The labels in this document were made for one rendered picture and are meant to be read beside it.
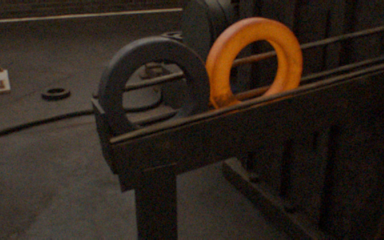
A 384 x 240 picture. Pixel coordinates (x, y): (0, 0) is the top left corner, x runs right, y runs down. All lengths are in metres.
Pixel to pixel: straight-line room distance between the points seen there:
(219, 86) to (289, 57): 0.14
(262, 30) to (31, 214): 1.18
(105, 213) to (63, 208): 0.17
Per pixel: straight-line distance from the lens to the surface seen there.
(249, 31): 0.72
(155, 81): 0.74
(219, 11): 2.05
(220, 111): 0.71
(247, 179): 1.63
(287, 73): 0.79
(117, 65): 0.64
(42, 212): 1.65
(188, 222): 1.51
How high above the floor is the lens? 0.87
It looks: 21 degrees down
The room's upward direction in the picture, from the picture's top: 1 degrees counter-clockwise
